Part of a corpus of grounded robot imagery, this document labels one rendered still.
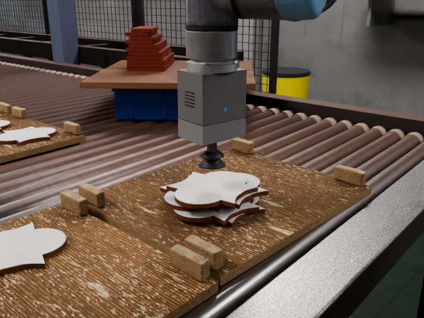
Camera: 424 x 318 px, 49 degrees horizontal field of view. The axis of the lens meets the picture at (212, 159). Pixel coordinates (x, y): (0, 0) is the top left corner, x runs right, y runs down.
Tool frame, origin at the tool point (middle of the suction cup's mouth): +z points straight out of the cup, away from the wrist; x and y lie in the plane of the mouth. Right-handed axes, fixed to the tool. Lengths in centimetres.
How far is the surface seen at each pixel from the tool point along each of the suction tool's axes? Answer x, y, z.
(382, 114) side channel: -17, -76, 6
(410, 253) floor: -48, -171, 101
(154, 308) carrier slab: 16.2, 21.1, 7.8
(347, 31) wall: -218, -336, 5
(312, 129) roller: -27, -57, 10
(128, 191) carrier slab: -15.2, 7.1, 7.8
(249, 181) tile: 0.8, -7.6, 4.5
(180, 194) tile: -0.3, 6.0, 3.7
